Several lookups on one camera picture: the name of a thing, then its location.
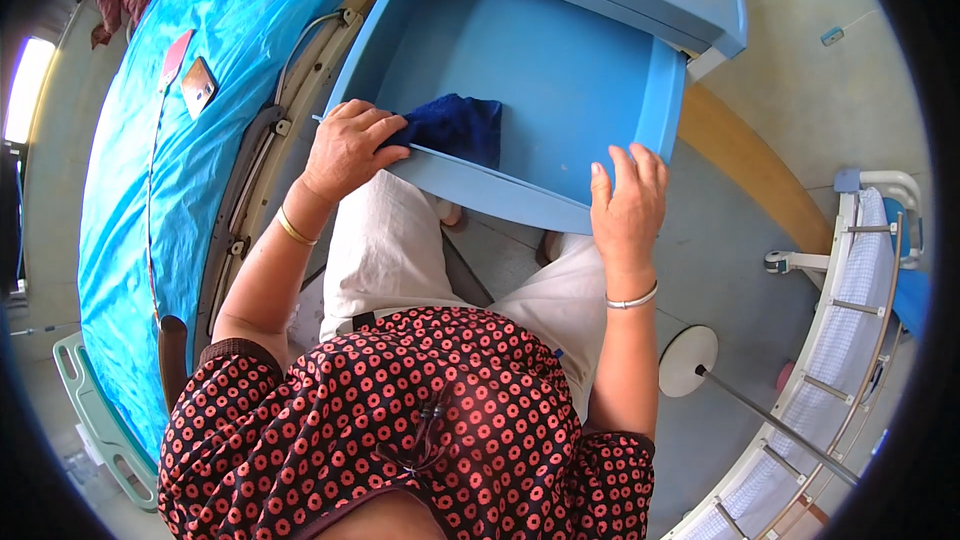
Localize wooden wall bumper strip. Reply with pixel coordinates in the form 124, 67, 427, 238
677, 82, 836, 257

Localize dark blue cloth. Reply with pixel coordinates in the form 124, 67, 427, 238
378, 93, 504, 171

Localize gold bracelet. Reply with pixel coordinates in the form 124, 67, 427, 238
273, 204, 320, 247

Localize silver bracelet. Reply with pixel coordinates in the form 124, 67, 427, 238
604, 281, 660, 311

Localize thin red cable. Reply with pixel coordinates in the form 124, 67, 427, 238
145, 86, 171, 325

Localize person's left hand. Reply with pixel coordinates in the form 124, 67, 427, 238
300, 99, 412, 204

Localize person's right hand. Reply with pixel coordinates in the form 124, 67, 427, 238
588, 142, 670, 280

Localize light blue drawer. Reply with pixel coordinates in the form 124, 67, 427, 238
322, 0, 688, 236

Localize white hospital bed with rail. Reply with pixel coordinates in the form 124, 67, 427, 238
663, 168, 931, 540

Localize grey cable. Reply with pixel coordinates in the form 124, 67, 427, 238
273, 9, 355, 108

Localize pink flat phone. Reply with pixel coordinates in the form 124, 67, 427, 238
159, 28, 196, 91

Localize smartphone with brown back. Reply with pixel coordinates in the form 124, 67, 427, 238
180, 56, 220, 121

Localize pole stand with white base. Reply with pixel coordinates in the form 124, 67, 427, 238
658, 324, 864, 488

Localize beige bed frame with rail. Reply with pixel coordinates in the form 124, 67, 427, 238
193, 0, 391, 369

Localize bright window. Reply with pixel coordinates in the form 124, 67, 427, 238
3, 37, 57, 146

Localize pale green bed footboard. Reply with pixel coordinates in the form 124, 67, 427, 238
52, 330, 160, 513

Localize person's body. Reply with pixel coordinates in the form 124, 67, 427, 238
157, 306, 657, 540

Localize person's legs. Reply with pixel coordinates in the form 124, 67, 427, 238
318, 168, 609, 423

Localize blue plastic bed cover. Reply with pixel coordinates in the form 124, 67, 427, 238
76, 0, 387, 466

